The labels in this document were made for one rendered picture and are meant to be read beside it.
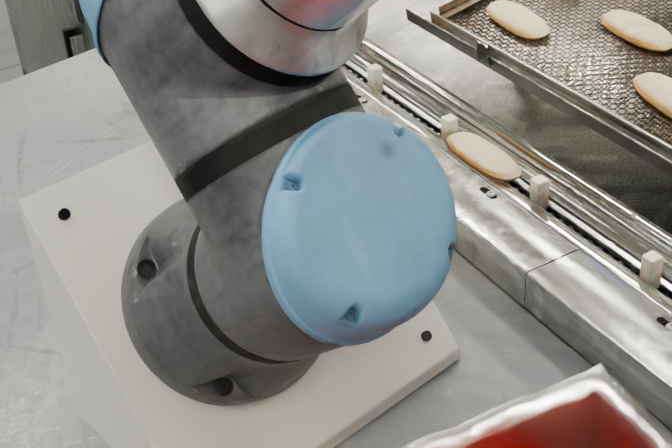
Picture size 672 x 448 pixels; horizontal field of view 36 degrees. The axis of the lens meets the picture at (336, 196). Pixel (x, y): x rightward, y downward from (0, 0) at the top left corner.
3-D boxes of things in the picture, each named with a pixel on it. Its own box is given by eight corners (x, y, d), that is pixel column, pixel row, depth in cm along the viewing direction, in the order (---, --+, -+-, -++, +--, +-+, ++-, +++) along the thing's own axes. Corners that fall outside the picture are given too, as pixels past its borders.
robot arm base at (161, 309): (201, 450, 71) (257, 439, 62) (78, 263, 70) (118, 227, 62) (357, 329, 79) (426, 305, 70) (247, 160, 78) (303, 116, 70)
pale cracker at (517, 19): (478, 12, 119) (477, 3, 119) (506, -1, 120) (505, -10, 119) (529, 45, 112) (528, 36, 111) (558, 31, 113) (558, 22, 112)
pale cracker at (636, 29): (591, 22, 113) (591, 13, 112) (620, 8, 113) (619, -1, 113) (656, 57, 105) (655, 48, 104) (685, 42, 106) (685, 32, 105)
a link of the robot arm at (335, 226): (252, 400, 63) (358, 372, 51) (143, 205, 63) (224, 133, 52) (396, 307, 69) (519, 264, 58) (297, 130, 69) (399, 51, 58)
